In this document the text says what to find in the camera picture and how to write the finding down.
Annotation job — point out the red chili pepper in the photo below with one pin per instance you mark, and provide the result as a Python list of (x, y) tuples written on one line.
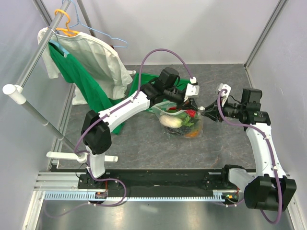
[(181, 113)]

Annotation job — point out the dark purple grape bunch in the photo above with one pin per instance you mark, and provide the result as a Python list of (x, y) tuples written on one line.
[(181, 131)]

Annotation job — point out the teal clothes hanger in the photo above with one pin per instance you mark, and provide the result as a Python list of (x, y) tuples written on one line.
[(59, 48)]

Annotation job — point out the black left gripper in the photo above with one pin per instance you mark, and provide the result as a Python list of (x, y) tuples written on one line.
[(190, 104)]

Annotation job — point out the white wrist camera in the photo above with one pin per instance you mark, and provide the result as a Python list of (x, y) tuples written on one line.
[(192, 89), (226, 89)]

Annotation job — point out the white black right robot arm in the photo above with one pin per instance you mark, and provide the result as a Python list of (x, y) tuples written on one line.
[(269, 189)]

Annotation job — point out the white slotted cable duct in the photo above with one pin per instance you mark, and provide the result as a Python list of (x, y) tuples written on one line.
[(215, 196)]

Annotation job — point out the orange carrot with green leaves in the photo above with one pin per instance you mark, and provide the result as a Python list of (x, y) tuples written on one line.
[(195, 124)]

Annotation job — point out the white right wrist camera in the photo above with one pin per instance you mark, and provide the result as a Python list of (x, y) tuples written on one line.
[(226, 89)]

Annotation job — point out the silver clothes rack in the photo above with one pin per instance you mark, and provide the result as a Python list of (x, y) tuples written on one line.
[(23, 140)]

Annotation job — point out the white t-shirt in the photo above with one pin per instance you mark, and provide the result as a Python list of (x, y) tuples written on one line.
[(98, 58)]

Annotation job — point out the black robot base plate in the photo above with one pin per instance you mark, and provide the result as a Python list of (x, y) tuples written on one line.
[(205, 179)]

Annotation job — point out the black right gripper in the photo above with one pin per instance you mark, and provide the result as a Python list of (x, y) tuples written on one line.
[(212, 110)]

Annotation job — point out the green t-shirt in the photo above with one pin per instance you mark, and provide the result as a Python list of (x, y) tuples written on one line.
[(74, 72)]

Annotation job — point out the white radish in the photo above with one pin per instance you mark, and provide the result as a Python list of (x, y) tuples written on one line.
[(170, 121)]

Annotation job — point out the blue wire hanger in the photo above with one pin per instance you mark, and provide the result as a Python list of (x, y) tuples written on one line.
[(82, 19)]

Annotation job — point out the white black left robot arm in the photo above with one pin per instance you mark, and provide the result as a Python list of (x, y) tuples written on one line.
[(97, 127)]

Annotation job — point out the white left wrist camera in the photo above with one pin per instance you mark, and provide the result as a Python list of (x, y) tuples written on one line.
[(192, 89)]

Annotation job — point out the clear dotted zip top bag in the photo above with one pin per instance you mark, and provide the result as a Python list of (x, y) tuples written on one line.
[(161, 109)]

